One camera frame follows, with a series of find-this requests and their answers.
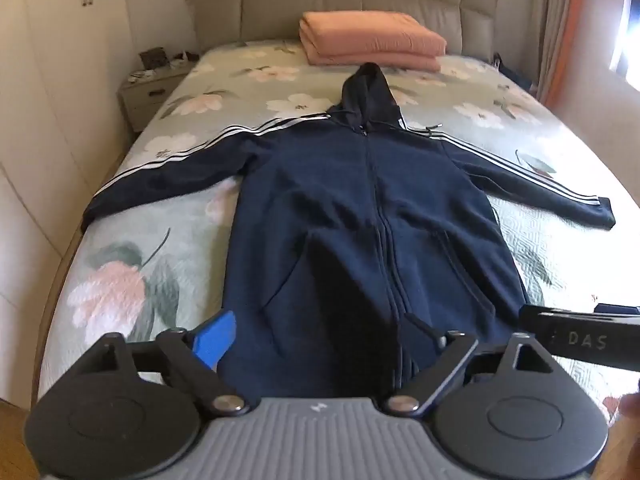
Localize navy blue striped hoodie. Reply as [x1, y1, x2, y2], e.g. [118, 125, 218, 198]
[84, 63, 615, 399]

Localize dark box on nightstand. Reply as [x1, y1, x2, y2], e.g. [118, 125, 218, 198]
[139, 47, 169, 70]

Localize bright window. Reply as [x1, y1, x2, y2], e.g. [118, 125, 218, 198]
[608, 0, 639, 90]

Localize beige and orange curtain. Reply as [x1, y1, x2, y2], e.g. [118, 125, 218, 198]
[527, 0, 584, 108]

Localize folded pink blanket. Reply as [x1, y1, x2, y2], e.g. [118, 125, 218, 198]
[298, 11, 447, 73]

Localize white wardrobe cabinets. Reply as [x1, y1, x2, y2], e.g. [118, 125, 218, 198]
[1, 0, 138, 408]

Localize person's right hand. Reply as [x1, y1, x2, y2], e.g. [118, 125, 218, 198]
[618, 392, 640, 418]

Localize cream bedside nightstand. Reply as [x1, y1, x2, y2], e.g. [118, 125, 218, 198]
[118, 63, 195, 134]

